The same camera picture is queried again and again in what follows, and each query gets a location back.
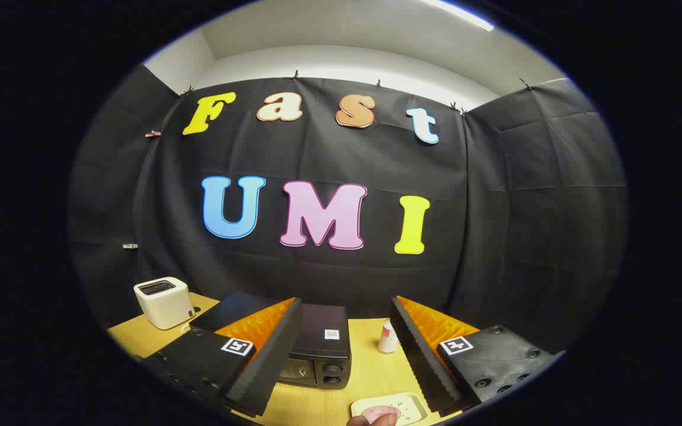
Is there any clear bottle white label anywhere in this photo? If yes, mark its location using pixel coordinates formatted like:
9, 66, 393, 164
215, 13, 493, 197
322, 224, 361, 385
378, 319, 401, 354

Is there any black toaster oven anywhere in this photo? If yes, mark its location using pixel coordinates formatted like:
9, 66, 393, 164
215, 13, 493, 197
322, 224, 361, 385
190, 292, 352, 389

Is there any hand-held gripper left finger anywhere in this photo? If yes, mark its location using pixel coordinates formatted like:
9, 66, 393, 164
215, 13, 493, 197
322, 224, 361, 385
140, 298, 304, 418

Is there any black backdrop cloth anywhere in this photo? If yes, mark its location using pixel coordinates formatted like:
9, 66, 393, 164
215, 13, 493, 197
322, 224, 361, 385
69, 64, 630, 356

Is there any white bread toaster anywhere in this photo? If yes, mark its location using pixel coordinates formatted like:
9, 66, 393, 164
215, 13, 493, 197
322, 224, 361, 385
134, 276, 195, 330

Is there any cream square plate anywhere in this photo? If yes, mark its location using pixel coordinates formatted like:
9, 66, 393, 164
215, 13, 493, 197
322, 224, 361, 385
350, 392, 430, 426

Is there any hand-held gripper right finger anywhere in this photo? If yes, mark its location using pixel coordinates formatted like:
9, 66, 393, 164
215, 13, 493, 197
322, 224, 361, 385
390, 296, 558, 418

